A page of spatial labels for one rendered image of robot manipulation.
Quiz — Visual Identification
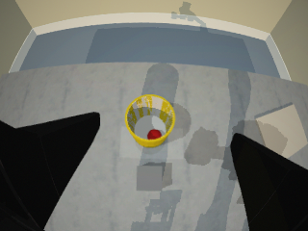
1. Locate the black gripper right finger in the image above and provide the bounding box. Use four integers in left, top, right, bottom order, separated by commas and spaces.
230, 132, 308, 231

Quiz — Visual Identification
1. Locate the dark grey cube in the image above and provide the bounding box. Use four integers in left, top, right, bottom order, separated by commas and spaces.
136, 166, 163, 192

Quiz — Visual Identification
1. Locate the red ball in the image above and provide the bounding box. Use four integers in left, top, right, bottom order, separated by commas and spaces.
146, 130, 162, 140

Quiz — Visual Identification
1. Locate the yellow mug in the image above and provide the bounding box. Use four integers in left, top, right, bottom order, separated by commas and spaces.
126, 95, 174, 147

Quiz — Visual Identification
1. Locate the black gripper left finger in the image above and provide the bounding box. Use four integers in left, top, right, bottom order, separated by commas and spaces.
0, 112, 100, 230

